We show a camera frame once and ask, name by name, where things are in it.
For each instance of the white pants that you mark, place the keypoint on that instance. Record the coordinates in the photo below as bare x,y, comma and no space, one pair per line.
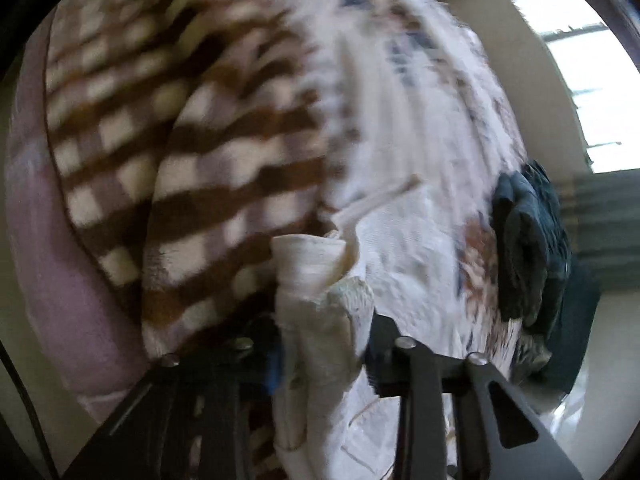
391,253

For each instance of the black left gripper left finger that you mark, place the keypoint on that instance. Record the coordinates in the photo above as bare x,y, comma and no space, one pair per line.
192,413

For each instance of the window with white frame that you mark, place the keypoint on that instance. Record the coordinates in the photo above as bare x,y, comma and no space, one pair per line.
599,74

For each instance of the floral bed blanket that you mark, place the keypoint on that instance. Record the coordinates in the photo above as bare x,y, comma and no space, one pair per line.
187,134

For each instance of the right teal curtain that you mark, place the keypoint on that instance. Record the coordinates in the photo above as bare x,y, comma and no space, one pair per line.
601,214

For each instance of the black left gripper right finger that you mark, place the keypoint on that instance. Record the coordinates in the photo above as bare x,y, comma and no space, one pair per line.
458,418

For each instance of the dark teal blanket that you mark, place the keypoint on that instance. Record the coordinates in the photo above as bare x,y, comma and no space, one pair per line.
568,341

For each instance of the folded blue jeans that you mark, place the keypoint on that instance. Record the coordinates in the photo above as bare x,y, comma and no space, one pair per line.
534,257

